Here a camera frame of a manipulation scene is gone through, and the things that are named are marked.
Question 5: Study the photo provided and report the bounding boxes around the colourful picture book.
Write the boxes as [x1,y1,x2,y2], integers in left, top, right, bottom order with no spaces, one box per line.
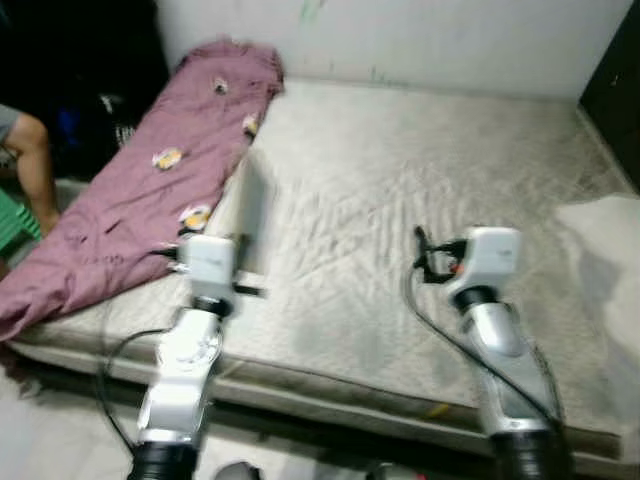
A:
[235,148,277,277]

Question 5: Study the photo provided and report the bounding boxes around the white quilted mattress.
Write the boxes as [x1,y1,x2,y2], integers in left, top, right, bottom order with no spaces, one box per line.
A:
[10,78,640,461]

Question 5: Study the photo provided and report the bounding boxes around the grey bed base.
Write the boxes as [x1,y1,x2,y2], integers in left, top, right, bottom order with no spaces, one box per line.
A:
[10,340,640,480]

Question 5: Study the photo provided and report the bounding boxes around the purple patterned blanket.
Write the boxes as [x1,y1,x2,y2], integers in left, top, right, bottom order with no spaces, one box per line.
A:
[0,38,286,343]

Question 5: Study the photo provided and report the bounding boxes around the white pillow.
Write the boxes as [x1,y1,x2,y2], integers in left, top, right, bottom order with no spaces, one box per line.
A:
[555,195,640,423]

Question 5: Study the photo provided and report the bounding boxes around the grey left robot leg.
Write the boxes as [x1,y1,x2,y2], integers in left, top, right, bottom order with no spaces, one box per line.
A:
[210,460,264,480]

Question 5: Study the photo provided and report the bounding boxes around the grey robot leg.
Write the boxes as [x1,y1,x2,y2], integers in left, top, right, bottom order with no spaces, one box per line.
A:
[365,462,427,480]
[210,460,264,480]

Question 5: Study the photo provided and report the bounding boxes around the grey right robot leg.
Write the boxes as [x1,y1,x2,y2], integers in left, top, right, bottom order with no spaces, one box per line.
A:
[365,462,427,480]

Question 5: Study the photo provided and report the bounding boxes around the green plastic stool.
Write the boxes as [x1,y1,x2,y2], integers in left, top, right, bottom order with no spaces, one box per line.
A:
[0,190,43,257]

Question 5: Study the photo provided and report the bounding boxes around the black tufted headboard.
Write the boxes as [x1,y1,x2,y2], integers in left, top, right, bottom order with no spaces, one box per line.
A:
[578,0,640,192]

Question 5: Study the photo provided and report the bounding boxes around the person's bare leg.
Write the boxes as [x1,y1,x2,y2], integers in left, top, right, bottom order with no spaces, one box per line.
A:
[0,105,62,240]

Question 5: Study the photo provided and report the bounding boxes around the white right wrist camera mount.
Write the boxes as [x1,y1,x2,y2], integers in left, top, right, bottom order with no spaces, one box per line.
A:
[462,227,524,297]

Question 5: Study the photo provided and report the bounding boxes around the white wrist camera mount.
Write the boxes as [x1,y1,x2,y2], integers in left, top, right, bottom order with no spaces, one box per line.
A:
[180,235,240,302]
[462,227,524,297]

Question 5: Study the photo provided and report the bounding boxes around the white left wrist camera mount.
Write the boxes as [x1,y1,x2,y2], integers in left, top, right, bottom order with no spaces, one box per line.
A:
[180,235,240,302]

